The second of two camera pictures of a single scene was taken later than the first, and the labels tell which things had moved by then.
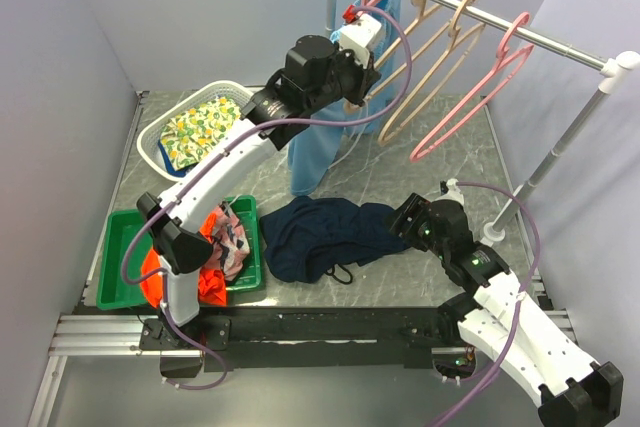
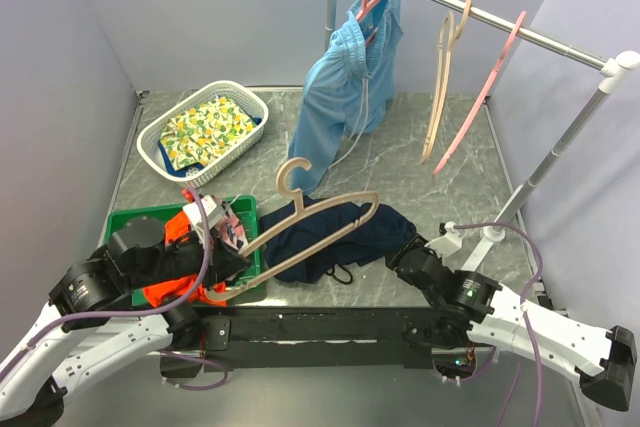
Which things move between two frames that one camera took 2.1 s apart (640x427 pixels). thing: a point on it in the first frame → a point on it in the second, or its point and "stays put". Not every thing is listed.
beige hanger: [424, 13] → [302, 204]
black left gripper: [367, 77] → [227, 261]
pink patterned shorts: [230, 243] stays put
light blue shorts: [312, 149] stays put
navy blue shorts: [313, 235] stays put
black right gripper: [415, 206] → [416, 241]
